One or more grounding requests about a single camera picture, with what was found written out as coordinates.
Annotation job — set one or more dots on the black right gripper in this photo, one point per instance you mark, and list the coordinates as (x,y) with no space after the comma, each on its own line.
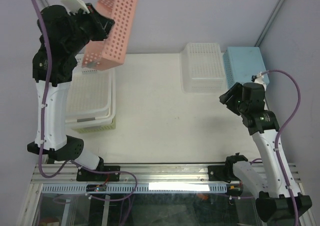
(230,93)

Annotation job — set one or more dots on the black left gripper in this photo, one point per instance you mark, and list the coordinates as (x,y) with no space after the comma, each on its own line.
(103,24)

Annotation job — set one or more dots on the pink basket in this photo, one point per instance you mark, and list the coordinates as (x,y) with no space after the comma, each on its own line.
(110,53)

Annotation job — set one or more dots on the light blue perforated basket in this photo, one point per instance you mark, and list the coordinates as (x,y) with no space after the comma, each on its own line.
(241,63)

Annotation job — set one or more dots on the white perforated basket top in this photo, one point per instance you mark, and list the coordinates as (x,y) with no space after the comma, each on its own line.
(202,69)

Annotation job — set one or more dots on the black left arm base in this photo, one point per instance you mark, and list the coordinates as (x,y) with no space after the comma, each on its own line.
(84,175)

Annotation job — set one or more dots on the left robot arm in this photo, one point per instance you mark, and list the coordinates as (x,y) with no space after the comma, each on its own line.
(63,35)

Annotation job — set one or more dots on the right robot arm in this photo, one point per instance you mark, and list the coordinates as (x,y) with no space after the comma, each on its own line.
(278,196)

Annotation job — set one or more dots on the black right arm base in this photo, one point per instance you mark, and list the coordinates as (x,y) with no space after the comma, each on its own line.
(225,172)

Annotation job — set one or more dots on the yellow-green perforated basket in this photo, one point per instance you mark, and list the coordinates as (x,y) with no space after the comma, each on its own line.
(100,125)

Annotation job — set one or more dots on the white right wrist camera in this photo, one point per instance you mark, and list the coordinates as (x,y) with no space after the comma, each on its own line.
(259,79)

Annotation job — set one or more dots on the right aluminium frame post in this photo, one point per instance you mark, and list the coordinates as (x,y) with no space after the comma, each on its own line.
(271,19)

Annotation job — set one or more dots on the grey slotted cable duct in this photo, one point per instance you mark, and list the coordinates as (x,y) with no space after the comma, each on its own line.
(141,188)

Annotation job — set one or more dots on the aluminium mounting rail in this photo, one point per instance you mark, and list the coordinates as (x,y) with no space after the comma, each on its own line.
(199,173)

